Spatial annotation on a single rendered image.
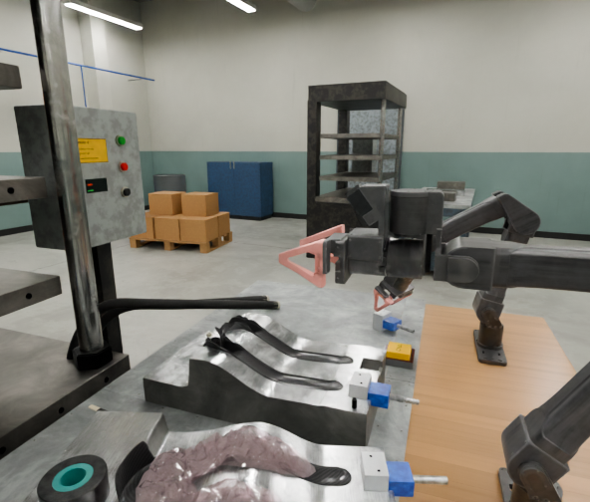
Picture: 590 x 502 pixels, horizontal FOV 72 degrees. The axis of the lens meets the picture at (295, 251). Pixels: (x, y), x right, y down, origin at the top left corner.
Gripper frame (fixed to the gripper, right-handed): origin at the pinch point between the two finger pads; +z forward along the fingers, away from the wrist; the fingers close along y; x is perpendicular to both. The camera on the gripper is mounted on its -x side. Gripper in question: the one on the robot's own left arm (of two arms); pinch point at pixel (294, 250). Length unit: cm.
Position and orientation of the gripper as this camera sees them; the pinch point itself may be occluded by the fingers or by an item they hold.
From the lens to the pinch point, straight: 64.6
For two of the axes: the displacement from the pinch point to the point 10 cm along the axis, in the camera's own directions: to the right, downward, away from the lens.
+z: -9.4, -0.6, 3.3
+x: 0.2, 9.7, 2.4
